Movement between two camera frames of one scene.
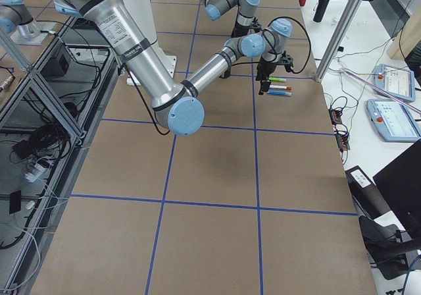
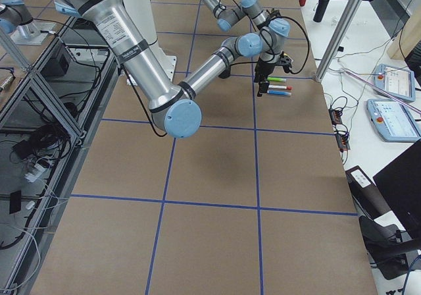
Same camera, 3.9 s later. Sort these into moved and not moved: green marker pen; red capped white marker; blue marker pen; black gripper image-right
Moved: black gripper image-right
Not moved: green marker pen; red capped white marker; blue marker pen
